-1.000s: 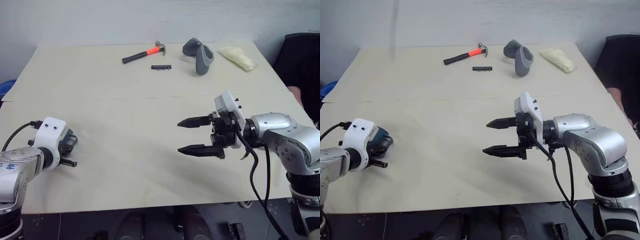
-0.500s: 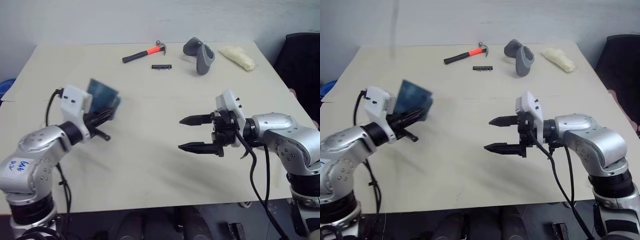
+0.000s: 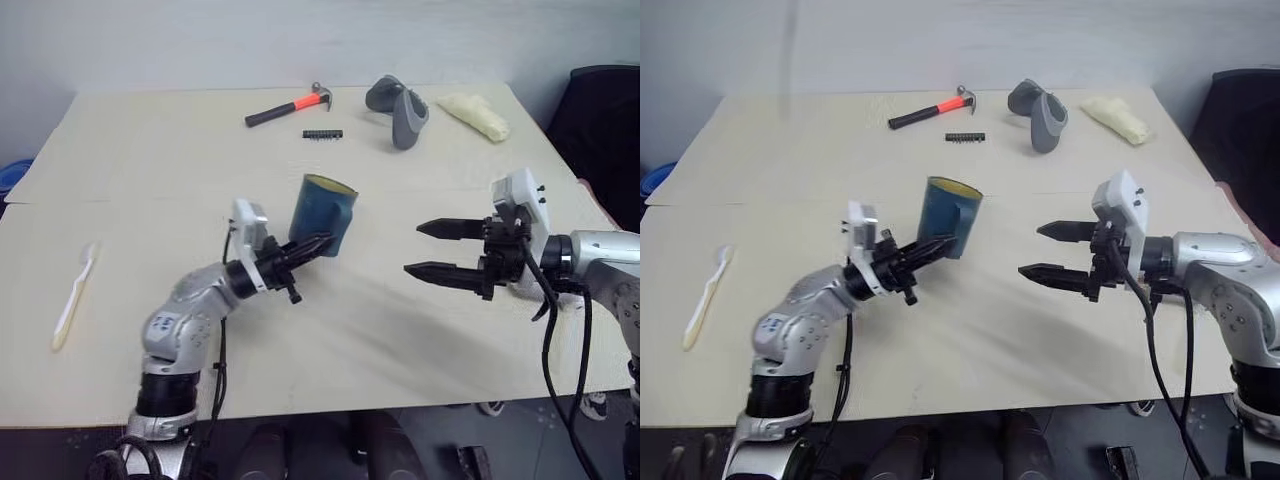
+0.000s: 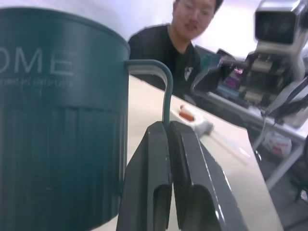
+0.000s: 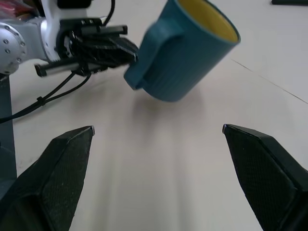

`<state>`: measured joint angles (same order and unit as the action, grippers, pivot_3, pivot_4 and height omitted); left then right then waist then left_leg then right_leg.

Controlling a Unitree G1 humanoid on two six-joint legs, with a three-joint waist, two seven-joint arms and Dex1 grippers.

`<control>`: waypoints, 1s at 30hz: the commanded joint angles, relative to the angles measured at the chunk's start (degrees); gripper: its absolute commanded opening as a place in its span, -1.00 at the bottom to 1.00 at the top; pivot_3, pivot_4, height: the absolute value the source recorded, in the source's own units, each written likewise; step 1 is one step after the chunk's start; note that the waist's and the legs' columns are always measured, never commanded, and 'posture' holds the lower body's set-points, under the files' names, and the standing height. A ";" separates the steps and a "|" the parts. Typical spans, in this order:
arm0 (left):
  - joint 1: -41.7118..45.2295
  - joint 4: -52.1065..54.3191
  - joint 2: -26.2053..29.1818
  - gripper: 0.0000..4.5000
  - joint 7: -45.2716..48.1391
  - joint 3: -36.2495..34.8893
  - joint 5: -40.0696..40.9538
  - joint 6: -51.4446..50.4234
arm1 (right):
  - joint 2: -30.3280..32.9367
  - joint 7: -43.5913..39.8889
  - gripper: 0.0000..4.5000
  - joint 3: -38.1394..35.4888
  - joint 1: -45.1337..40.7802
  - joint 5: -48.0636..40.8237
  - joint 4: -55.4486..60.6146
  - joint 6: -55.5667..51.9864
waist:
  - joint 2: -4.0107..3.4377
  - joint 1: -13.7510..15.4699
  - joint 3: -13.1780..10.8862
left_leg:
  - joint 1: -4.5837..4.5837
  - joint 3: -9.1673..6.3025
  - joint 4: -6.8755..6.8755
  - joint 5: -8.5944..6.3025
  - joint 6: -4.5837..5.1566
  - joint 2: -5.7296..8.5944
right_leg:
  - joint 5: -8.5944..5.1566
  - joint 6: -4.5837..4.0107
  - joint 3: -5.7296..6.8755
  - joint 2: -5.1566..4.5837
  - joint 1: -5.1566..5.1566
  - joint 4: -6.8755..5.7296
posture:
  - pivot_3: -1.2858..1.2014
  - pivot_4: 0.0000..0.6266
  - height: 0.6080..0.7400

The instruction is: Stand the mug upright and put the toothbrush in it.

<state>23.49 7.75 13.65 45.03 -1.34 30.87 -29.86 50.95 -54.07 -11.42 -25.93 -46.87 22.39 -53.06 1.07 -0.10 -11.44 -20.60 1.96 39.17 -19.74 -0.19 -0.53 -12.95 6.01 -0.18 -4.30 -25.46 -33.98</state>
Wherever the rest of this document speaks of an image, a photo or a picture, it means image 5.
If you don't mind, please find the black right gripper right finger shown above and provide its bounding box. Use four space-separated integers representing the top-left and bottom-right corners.
222 124 308 231

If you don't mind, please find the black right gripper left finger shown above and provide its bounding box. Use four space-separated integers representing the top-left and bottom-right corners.
0 125 95 231

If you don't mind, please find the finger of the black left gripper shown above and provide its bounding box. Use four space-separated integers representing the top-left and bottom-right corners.
105 37 140 64
77 39 136 70

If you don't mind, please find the teal mug with yellow inside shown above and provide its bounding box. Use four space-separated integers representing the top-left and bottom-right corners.
123 0 241 103

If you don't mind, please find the red and yellow clutter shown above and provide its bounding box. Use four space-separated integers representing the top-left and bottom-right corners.
0 0 43 20

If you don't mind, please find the flat dark object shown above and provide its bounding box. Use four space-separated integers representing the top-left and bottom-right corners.
270 0 308 5

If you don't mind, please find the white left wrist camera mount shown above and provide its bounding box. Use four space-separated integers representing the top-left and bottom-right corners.
39 0 93 61

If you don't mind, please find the black cable with tie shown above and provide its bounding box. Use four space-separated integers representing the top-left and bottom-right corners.
0 72 92 125

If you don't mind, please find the grey blue upright post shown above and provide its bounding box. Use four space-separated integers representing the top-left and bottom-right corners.
0 74 18 202

